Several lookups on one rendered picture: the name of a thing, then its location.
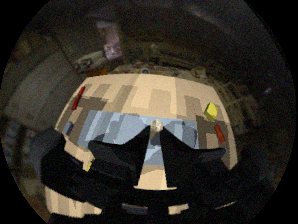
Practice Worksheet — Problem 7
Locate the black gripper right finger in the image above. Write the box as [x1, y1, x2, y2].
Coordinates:
[160, 127, 226, 188]

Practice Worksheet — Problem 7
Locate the red spirit level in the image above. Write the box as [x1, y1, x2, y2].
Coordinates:
[71, 85, 85, 111]

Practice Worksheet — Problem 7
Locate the awl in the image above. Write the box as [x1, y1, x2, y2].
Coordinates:
[150, 119, 164, 140]

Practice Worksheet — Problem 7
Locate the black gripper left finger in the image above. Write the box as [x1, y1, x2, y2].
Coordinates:
[88, 125, 150, 186]

